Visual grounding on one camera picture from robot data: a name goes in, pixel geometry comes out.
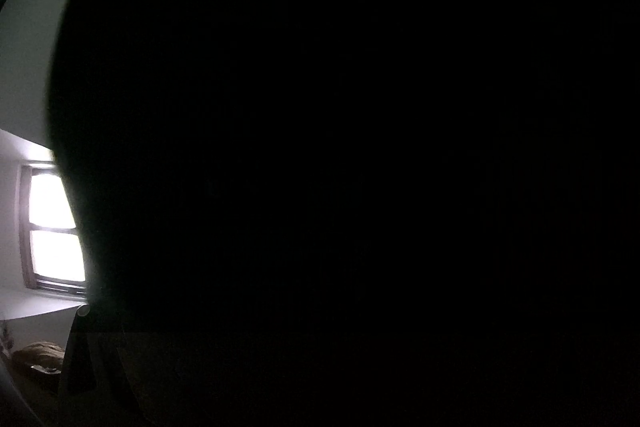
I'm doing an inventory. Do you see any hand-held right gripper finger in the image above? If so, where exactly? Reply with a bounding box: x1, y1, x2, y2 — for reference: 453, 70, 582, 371
56, 304, 146, 427

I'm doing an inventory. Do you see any black garment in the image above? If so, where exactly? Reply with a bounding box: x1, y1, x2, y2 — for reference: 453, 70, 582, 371
46, 0, 640, 427

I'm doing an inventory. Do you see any brown crumpled cloth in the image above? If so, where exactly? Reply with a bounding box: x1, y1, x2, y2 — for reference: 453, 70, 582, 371
11, 341, 66, 375

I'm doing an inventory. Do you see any window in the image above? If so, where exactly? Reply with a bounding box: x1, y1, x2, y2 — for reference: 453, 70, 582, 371
19, 162, 88, 294

